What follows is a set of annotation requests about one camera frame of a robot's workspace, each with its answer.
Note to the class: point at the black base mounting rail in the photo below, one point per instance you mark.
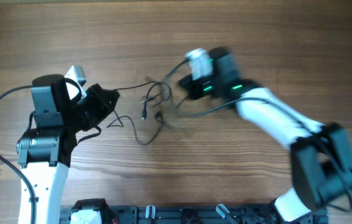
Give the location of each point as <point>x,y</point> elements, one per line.
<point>245,214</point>

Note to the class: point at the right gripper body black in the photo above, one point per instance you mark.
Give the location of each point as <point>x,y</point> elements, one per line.
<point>199,89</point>

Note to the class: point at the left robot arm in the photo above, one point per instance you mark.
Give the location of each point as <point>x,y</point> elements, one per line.
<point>62,109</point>

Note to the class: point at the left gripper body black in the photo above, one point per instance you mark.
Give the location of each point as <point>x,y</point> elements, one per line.
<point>92,108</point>

